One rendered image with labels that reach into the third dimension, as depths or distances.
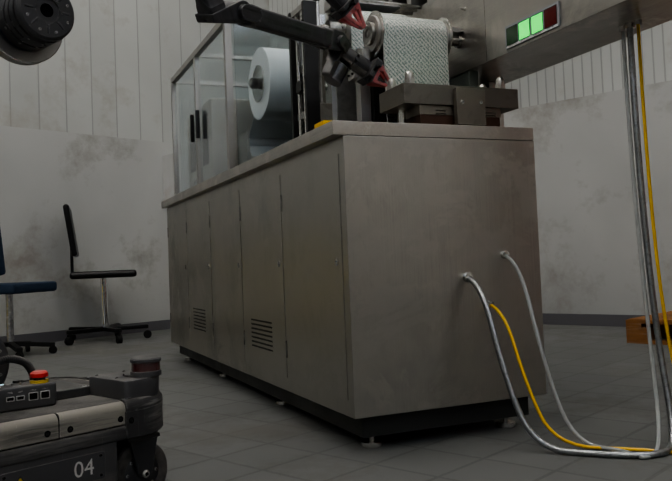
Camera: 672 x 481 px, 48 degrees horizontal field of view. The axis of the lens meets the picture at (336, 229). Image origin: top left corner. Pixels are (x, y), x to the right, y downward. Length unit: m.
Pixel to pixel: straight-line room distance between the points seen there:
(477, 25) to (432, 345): 1.07
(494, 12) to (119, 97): 4.52
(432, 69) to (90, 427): 1.53
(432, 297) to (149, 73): 4.99
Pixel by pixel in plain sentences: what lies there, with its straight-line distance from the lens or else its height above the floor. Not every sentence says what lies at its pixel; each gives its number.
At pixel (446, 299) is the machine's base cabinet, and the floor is 0.40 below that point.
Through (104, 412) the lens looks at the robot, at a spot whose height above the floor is 0.23.
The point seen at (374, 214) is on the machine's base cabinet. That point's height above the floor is 0.64.
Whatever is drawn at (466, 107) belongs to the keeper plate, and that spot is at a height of 0.96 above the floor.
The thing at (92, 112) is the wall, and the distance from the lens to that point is 6.47.
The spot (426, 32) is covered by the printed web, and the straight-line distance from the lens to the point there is 2.58.
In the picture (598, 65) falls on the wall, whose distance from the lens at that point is 5.70.
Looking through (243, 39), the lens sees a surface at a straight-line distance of 3.44.
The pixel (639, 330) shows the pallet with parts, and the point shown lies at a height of 0.07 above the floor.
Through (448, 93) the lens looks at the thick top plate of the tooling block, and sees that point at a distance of 2.33.
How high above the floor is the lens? 0.52
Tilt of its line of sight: 2 degrees up
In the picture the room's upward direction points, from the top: 2 degrees counter-clockwise
